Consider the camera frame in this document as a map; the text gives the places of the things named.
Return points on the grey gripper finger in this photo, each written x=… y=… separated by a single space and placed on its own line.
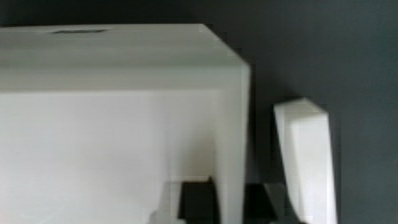
x=305 y=151

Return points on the white drawer cabinet box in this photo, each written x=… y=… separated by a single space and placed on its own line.
x=122 y=121

